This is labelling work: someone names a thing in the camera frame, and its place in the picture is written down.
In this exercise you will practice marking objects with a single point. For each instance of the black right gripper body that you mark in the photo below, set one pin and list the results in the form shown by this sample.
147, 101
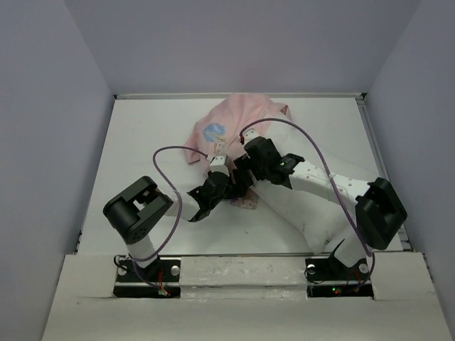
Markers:
259, 170

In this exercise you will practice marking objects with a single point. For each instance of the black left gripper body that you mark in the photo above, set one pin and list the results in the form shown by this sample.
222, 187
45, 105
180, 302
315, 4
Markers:
228, 192

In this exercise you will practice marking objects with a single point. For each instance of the pink printed pillowcase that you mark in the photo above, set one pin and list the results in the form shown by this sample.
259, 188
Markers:
218, 131

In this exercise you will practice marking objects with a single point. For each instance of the white pillow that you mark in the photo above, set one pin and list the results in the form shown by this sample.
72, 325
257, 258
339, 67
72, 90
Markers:
321, 207

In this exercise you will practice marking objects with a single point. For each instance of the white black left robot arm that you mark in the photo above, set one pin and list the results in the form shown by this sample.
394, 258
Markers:
136, 211

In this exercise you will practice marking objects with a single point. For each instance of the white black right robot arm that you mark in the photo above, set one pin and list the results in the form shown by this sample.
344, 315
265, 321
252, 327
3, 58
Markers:
378, 211

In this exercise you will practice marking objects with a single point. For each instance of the white foam front board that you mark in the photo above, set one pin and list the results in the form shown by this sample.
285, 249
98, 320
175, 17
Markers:
246, 298

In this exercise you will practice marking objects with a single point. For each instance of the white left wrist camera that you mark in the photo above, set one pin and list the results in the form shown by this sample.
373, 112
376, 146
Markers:
219, 164

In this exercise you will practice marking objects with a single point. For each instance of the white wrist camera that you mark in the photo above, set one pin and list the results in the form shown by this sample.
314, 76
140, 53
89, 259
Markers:
219, 164
248, 135

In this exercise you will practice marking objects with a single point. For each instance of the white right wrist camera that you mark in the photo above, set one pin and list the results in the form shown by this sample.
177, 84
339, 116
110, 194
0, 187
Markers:
248, 135

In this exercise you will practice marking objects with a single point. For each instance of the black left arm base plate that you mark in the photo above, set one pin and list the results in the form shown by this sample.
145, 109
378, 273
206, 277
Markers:
159, 280

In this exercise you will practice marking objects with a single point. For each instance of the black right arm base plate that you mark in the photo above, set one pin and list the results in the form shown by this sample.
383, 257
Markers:
329, 278

